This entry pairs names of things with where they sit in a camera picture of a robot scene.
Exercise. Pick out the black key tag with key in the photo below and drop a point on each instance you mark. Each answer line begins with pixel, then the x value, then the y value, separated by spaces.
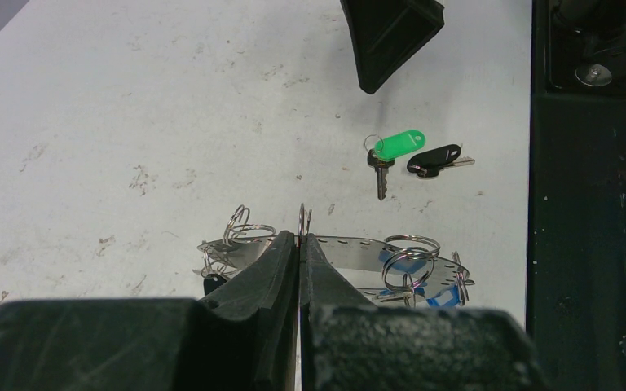
pixel 429 164

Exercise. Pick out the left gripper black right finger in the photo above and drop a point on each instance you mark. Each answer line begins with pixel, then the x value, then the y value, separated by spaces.
pixel 348 343

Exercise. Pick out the blue key tag white label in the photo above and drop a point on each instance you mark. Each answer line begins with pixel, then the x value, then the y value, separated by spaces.
pixel 447 298

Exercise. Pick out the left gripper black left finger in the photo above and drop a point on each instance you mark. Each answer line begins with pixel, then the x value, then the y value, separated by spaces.
pixel 242 335

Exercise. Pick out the green key tag with key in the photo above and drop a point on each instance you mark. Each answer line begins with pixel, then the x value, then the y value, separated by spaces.
pixel 382 155

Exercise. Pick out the black key tag white label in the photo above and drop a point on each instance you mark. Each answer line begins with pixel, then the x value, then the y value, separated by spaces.
pixel 212 282

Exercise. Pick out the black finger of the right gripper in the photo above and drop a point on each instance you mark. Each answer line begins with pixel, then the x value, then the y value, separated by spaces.
pixel 386 34

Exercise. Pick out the blue key tag plain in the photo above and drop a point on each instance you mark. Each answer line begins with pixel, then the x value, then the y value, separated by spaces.
pixel 415 262

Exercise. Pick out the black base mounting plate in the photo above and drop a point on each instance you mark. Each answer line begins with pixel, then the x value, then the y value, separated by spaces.
pixel 576 277

